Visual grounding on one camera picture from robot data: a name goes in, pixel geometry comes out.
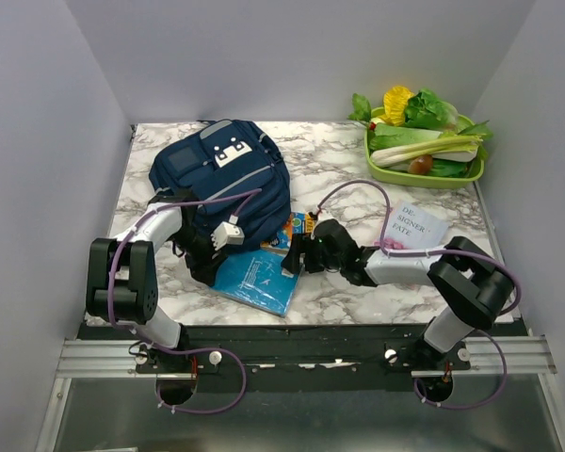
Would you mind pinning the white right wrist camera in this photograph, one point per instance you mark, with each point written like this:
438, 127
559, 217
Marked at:
310, 221

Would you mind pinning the brown toy mushroom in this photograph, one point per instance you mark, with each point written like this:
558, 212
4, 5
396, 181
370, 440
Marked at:
421, 165

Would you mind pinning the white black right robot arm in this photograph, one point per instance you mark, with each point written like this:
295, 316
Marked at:
473, 285

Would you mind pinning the green vegetable tray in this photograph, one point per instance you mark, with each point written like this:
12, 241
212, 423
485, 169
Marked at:
448, 171

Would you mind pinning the blue thin notebook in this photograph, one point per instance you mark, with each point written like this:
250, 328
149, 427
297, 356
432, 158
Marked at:
257, 279

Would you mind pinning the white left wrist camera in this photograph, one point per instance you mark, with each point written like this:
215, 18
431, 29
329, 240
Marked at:
227, 233

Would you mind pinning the toy celery stalk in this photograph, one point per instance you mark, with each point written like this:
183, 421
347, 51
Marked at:
445, 145

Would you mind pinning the yellow toy flower vegetable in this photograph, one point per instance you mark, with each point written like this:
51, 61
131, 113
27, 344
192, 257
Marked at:
395, 101

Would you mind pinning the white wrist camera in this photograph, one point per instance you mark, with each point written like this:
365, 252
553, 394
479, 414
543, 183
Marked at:
227, 233
310, 221

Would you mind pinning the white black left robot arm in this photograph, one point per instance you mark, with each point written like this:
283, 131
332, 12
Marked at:
122, 286

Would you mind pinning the white flower cover book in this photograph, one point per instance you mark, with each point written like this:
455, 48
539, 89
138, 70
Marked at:
412, 228

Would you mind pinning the green toy lettuce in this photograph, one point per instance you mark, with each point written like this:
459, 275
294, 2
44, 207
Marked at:
427, 111

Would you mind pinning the navy blue student backpack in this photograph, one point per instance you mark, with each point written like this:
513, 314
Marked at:
223, 159

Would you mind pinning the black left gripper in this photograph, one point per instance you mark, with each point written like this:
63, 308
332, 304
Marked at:
203, 268

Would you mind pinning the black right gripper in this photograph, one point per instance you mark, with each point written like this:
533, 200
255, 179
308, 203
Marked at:
301, 243

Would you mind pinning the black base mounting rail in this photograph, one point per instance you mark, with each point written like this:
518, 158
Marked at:
323, 359

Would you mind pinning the yellow orange paperback book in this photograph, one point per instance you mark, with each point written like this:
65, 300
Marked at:
280, 243

